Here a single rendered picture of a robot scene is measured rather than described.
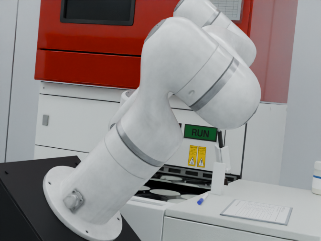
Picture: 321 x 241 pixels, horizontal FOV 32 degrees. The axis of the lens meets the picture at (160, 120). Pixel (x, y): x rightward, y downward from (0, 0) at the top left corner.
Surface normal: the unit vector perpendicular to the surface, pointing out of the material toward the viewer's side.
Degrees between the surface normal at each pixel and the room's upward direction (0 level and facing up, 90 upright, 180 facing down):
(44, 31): 90
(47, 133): 90
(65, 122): 90
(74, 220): 40
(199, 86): 110
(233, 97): 94
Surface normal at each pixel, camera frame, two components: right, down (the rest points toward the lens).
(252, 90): 0.66, -0.23
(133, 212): -0.39, 0.01
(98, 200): 0.00, 0.44
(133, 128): -0.55, -0.13
